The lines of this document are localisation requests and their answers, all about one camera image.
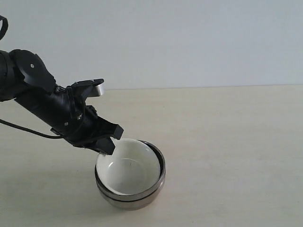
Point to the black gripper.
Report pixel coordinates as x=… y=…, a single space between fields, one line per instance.
x=80 y=125

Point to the white ceramic bowl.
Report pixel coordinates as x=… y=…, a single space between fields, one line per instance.
x=131 y=169

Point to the ribbed stainless steel bowl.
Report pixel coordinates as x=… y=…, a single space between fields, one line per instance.
x=142 y=194

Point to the smooth stainless steel bowl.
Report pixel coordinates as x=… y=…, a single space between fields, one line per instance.
x=136 y=204

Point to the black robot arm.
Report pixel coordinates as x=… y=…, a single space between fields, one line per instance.
x=25 y=79

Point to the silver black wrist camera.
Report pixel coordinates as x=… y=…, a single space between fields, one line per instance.
x=89 y=88

